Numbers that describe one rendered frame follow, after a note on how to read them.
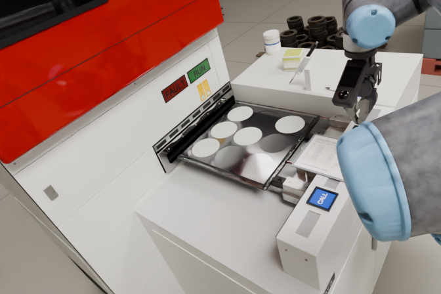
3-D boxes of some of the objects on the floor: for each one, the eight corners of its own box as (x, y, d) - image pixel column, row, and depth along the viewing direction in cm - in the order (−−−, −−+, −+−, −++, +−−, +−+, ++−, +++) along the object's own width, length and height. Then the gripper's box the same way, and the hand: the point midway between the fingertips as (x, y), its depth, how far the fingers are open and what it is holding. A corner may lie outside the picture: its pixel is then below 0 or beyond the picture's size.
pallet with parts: (292, 38, 401) (288, 5, 378) (388, 42, 328) (391, 2, 305) (254, 67, 358) (248, 33, 335) (356, 81, 285) (356, 38, 262)
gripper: (388, 38, 73) (383, 113, 85) (348, 37, 78) (349, 108, 90) (376, 55, 68) (373, 132, 80) (335, 52, 73) (338, 125, 85)
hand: (357, 121), depth 83 cm, fingers closed
